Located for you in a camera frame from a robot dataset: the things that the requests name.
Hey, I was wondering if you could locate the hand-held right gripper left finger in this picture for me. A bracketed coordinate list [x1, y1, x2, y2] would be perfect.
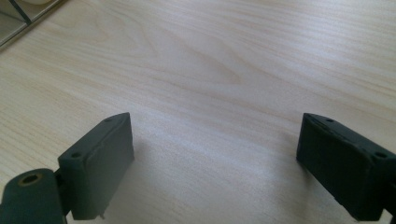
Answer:
[57, 112, 135, 221]

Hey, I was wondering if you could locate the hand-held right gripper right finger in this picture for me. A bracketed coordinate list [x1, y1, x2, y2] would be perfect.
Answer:
[295, 112, 396, 222]

